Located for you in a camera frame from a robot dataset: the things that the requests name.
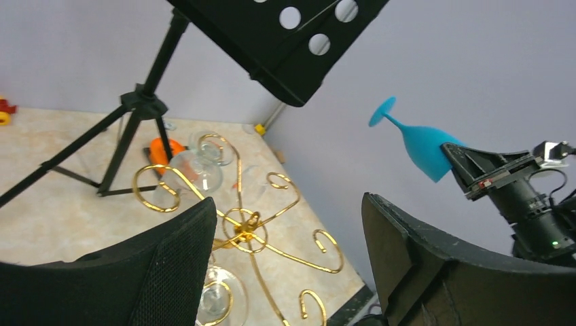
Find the clear wine glass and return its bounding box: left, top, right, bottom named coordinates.
left=241, top=165, right=269, bottom=206
left=153, top=130, right=234, bottom=207
left=196, top=265, right=249, bottom=326

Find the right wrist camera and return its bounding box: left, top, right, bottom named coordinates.
left=532, top=141, right=575, bottom=168

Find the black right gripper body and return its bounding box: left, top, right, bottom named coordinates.
left=458, top=151, right=540, bottom=201

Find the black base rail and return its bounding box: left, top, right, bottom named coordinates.
left=327, top=285, right=378, bottom=326

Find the blue plastic wine glass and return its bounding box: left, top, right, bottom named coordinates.
left=368, top=96, right=464, bottom=183

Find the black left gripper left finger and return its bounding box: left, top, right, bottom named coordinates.
left=1, top=198, right=217, bottom=325

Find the orange tape dispenser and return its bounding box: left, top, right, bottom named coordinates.
left=143, top=137, right=188, bottom=165

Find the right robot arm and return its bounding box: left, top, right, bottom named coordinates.
left=441, top=143, right=575, bottom=268

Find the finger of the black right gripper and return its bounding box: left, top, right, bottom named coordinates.
left=441, top=143, right=536, bottom=194

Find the black music stand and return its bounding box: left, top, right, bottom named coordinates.
left=1, top=1, right=384, bottom=204

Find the gold wire glass rack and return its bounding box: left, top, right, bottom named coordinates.
left=131, top=133, right=344, bottom=325

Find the yellow corner clamp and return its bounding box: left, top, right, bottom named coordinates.
left=253, top=124, right=266, bottom=137

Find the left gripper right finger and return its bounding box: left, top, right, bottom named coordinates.
left=361, top=193, right=575, bottom=325

